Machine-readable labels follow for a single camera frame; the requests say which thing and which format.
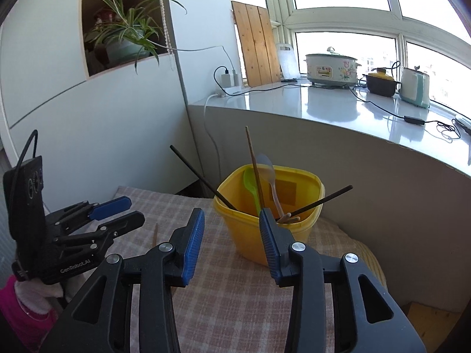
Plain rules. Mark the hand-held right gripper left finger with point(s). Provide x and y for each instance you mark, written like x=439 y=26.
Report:
x=193 y=250

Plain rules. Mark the black power adapter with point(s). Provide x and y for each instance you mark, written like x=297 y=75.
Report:
x=415 y=120

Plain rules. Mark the white cutting board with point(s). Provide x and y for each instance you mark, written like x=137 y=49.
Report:
x=287 y=62

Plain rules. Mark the black chopstick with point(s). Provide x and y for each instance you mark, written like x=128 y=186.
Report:
x=202 y=177
x=323 y=199

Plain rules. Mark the clear plastic spoon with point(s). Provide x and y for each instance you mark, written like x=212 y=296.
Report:
x=266 y=169

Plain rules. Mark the floral white rice cooker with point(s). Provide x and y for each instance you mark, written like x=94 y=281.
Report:
x=331 y=70

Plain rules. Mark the green plastic spoon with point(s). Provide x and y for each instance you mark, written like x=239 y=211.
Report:
x=250 y=185

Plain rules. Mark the pink checked cloth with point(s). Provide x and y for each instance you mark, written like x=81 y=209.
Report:
x=228 y=294

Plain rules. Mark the white window frame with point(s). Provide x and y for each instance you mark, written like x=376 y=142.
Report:
x=342 y=20

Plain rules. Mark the black pot with yellow lid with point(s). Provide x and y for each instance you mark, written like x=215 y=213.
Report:
x=381 y=86

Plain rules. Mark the person's left forearm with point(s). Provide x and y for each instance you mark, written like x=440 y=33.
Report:
x=18 y=320

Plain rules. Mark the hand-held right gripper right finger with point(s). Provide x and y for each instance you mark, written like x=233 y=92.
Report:
x=270 y=250

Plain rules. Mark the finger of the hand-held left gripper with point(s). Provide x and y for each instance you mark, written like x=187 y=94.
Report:
x=125 y=224
x=110 y=207

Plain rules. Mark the person's left hand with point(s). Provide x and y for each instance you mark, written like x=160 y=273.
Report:
x=35 y=296

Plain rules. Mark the yellow plastic container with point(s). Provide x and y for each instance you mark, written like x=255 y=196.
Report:
x=250 y=239

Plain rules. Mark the potted spider plant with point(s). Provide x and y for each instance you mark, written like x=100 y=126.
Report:
x=123 y=49

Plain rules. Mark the wooden plank board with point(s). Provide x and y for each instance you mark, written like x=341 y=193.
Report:
x=255 y=44

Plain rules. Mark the white charger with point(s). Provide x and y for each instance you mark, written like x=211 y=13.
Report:
x=225 y=80
x=237 y=78

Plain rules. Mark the white and teal kettle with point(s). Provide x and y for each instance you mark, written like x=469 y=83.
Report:
x=414 y=88

